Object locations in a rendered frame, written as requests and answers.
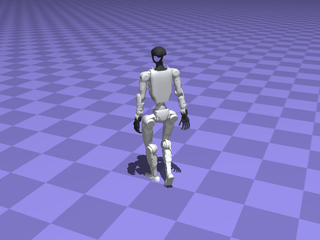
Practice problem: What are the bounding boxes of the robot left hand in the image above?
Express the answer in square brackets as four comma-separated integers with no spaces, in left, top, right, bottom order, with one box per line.
[133,116,142,134]

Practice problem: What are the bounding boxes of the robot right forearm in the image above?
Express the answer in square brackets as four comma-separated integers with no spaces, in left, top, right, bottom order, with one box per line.
[177,88,187,114]

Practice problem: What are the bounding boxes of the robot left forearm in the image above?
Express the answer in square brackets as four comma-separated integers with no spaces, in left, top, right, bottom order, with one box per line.
[135,94,145,120]

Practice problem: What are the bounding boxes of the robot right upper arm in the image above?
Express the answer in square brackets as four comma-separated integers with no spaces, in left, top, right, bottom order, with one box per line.
[171,68,183,96]

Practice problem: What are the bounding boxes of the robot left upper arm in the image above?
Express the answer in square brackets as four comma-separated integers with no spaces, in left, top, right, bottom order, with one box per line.
[138,71,151,101]

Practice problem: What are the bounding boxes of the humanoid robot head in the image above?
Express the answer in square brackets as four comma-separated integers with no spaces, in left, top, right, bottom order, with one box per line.
[151,46,167,71]

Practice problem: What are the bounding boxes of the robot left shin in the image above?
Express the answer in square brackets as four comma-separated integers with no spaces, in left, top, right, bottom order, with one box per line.
[145,146,158,178]

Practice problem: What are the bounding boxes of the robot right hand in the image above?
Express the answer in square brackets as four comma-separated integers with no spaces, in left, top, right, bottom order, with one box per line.
[179,109,190,130]

